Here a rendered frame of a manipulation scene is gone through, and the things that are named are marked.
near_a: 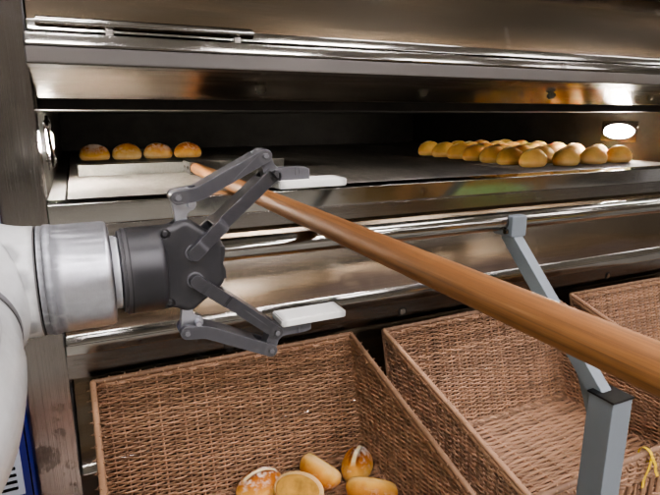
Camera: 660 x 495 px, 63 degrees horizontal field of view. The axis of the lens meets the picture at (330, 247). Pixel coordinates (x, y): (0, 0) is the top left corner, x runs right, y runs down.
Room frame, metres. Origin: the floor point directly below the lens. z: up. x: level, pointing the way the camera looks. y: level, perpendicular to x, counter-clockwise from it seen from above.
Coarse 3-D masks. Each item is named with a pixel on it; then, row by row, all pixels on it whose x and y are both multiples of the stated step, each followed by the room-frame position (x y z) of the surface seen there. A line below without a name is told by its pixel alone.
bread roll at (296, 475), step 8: (288, 472) 0.92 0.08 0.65; (296, 472) 0.91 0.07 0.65; (304, 472) 0.92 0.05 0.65; (280, 480) 0.90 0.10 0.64; (288, 480) 0.90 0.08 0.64; (296, 480) 0.90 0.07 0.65; (304, 480) 0.90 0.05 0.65; (312, 480) 0.90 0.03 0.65; (280, 488) 0.90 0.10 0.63; (288, 488) 0.89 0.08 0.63; (296, 488) 0.89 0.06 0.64; (304, 488) 0.89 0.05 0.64; (312, 488) 0.89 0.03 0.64; (320, 488) 0.89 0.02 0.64
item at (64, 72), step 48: (48, 48) 0.80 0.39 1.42; (96, 48) 0.83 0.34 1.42; (48, 96) 0.95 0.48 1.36; (96, 96) 0.98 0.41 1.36; (144, 96) 1.01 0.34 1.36; (192, 96) 1.04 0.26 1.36; (240, 96) 1.08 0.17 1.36; (288, 96) 1.11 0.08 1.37; (336, 96) 1.15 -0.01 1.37; (384, 96) 1.19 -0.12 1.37; (432, 96) 1.24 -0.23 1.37; (480, 96) 1.28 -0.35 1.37; (528, 96) 1.34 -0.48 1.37; (576, 96) 1.39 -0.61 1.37; (624, 96) 1.45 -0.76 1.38
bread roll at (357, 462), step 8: (352, 448) 1.01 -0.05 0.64; (360, 448) 1.01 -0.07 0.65; (352, 456) 0.98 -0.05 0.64; (360, 456) 0.98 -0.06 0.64; (368, 456) 1.00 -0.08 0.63; (344, 464) 0.98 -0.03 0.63; (352, 464) 0.96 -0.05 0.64; (360, 464) 0.97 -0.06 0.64; (368, 464) 0.98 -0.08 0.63; (344, 472) 0.96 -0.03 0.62; (352, 472) 0.95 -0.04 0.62; (360, 472) 0.96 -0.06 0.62; (368, 472) 0.97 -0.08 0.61
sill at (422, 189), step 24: (624, 168) 1.57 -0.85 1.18; (648, 168) 1.57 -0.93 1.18; (216, 192) 1.06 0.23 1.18; (288, 192) 1.10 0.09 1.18; (312, 192) 1.12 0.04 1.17; (336, 192) 1.15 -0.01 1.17; (360, 192) 1.17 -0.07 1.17; (384, 192) 1.20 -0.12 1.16; (408, 192) 1.22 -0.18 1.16; (432, 192) 1.25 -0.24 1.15; (456, 192) 1.28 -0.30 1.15; (480, 192) 1.31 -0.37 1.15; (504, 192) 1.34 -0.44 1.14; (48, 216) 0.92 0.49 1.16; (72, 216) 0.93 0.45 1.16; (96, 216) 0.95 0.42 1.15; (120, 216) 0.96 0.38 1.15; (144, 216) 0.98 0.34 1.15; (168, 216) 1.00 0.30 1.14; (192, 216) 1.02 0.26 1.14
